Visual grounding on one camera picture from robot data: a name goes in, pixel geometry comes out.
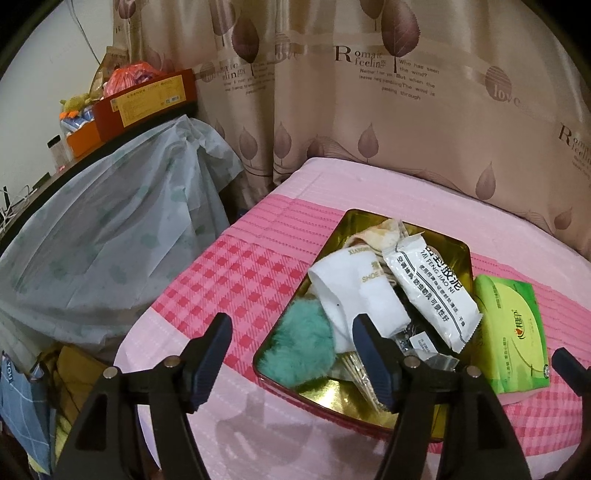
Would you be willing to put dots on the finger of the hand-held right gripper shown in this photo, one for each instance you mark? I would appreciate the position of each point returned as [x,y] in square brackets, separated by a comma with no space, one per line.
[575,374]

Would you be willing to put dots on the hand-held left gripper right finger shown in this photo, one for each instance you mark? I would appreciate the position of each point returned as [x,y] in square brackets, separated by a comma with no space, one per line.
[374,364]

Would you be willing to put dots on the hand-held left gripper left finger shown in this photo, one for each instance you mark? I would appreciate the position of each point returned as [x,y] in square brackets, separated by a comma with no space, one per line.
[212,364]

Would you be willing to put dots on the gold metal tin box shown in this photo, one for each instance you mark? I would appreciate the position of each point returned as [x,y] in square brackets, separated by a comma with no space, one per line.
[332,401]

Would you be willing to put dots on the cotton swab packet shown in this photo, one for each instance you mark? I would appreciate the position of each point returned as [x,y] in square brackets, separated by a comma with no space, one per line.
[429,353]

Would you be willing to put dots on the teal fluffy scrunchie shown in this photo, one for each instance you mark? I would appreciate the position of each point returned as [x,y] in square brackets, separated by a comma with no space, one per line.
[295,346]

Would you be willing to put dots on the white printed sachet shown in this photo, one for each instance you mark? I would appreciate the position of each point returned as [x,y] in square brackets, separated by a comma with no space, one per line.
[434,295]

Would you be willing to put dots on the orange white patterned cloth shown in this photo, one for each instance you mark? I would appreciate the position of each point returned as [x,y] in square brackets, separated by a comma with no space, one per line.
[378,235]

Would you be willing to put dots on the green tissue pack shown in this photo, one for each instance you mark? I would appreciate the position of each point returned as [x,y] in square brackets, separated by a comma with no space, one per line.
[512,332]

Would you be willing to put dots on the pink checked blanket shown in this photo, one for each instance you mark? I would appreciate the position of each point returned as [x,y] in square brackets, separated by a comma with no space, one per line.
[207,277]

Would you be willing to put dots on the yellow brown cloth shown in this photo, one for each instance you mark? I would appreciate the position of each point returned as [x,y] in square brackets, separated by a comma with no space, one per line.
[78,374]

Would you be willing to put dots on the grey plastic cover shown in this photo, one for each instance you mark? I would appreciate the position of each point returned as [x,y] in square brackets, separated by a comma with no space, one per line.
[106,230]

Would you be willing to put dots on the blue checked cloth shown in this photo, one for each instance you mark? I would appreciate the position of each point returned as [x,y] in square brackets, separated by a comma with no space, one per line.
[23,406]

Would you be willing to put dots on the small orange box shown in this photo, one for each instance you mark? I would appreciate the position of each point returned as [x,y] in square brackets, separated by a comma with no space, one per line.
[83,141]

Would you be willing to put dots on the beige leaf print curtain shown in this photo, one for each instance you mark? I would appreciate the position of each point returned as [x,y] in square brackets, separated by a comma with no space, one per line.
[369,101]

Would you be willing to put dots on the clear jar dark lid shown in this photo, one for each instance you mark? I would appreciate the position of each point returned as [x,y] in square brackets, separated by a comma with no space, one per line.
[55,152]

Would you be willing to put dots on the orange cardboard box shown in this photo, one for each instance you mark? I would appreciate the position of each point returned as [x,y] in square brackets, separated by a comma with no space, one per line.
[147,101]

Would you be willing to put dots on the green plush toy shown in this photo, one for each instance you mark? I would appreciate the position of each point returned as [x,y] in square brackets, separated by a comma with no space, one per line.
[76,102]

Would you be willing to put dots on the red plastic bag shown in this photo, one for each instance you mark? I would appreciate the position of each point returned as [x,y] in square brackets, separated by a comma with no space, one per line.
[129,78]

